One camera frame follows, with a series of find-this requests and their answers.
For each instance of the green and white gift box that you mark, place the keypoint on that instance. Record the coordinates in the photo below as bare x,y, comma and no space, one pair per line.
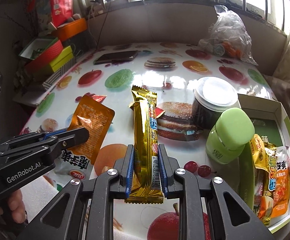
272,124

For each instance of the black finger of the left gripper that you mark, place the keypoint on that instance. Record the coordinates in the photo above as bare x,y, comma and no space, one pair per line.
68,139

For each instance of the clear plastic bag with snacks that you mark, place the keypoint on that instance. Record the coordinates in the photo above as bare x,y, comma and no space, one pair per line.
228,36

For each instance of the small red black candy packet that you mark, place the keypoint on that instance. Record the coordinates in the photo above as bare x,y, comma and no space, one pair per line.
98,98

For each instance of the yellow green box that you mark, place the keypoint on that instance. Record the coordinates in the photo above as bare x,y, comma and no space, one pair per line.
60,58

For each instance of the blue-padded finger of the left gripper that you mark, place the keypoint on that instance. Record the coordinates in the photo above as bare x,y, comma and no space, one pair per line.
57,132

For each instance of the orange konjac snack pouch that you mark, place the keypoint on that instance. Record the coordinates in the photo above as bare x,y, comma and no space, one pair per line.
90,123

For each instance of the red triangular candy packet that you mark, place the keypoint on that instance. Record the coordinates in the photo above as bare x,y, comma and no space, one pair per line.
159,112

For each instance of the person's left hand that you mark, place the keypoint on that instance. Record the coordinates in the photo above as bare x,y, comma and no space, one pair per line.
16,207

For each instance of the small yellow peanut candy packet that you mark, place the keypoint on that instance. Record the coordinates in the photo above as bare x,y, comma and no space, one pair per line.
259,155

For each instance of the black smartphone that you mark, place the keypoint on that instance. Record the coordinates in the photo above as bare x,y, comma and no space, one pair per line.
123,56

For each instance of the gold rice bar wrapper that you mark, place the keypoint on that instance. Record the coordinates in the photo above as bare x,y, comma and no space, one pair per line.
146,187

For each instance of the black white striped box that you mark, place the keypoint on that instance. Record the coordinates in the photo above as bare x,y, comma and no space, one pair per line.
64,66

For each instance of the red snack bag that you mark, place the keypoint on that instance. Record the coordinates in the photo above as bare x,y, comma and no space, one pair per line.
61,10

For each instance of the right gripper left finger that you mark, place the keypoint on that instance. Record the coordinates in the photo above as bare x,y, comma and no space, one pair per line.
125,168

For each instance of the clear jar with white lid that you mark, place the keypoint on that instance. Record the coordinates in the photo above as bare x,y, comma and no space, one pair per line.
212,96

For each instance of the orange storage box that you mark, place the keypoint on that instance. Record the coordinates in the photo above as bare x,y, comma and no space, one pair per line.
70,29

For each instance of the light green plastic bottle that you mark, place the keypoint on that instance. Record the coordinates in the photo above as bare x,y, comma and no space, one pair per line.
228,137

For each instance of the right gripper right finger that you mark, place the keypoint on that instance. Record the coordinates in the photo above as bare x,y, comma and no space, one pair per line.
171,188

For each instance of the red dotted box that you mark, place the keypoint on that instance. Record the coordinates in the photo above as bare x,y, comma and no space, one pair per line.
40,52

